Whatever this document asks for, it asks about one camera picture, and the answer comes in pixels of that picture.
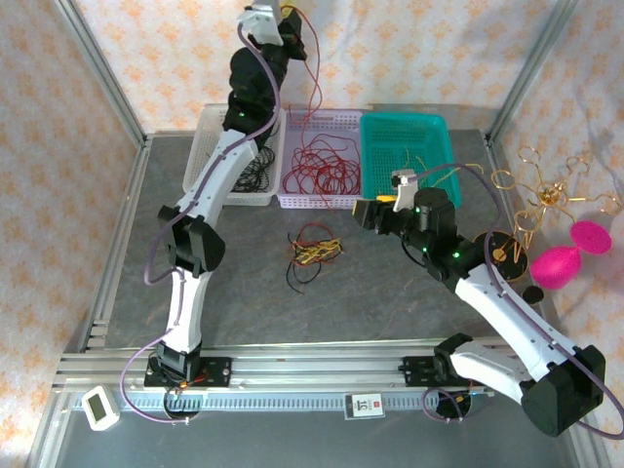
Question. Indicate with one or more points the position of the white plastic basket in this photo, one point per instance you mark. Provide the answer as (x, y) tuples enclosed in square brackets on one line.
[(195, 166)]

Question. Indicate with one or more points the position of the small pink oval pad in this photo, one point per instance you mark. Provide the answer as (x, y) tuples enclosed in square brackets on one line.
[(591, 237)]

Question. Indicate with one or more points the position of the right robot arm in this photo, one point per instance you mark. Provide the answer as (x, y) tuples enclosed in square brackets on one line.
[(512, 317)]

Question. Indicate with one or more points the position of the left aluminium side rail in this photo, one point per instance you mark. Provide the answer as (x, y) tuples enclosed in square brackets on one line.
[(117, 234)]

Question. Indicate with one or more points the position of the white digital timer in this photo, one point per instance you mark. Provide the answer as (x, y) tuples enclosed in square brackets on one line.
[(100, 407)]

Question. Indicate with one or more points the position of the black round ornament base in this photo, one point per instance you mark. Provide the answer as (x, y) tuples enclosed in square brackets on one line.
[(512, 270)]

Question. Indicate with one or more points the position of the teal plastic basket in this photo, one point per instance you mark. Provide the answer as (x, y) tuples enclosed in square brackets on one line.
[(385, 146)]

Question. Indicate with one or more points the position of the right aluminium post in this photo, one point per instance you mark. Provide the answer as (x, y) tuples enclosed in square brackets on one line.
[(529, 73)]

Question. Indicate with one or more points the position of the large pink oval pad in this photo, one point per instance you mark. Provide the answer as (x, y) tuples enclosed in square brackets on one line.
[(556, 267)]

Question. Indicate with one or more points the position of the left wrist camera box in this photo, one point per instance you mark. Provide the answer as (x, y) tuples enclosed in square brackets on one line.
[(263, 27)]

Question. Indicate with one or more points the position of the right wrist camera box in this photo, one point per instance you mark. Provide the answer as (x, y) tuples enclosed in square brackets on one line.
[(404, 192)]

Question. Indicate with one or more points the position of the left aluminium post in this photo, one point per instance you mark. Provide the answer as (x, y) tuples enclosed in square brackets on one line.
[(103, 73)]

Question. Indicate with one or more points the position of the white label card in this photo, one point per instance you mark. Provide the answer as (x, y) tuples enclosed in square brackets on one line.
[(363, 404)]

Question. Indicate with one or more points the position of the small black disc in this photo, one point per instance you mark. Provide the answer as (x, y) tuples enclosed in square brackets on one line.
[(533, 295)]

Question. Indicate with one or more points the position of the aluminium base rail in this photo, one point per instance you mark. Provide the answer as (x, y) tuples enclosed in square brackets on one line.
[(317, 370)]

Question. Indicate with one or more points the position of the aluminium post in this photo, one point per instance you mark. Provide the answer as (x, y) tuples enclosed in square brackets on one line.
[(529, 73), (103, 73)]

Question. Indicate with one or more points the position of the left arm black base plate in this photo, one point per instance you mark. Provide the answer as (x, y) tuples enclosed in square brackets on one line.
[(219, 370)]

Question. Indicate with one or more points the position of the lilac plastic basket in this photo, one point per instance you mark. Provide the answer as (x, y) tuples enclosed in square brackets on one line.
[(322, 201)]

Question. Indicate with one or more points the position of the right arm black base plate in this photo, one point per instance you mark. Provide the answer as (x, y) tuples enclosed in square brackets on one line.
[(414, 373)]

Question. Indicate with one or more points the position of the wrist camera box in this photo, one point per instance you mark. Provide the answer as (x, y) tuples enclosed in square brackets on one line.
[(404, 192), (263, 27)]

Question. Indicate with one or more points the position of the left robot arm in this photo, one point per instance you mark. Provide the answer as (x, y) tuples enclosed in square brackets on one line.
[(187, 297)]

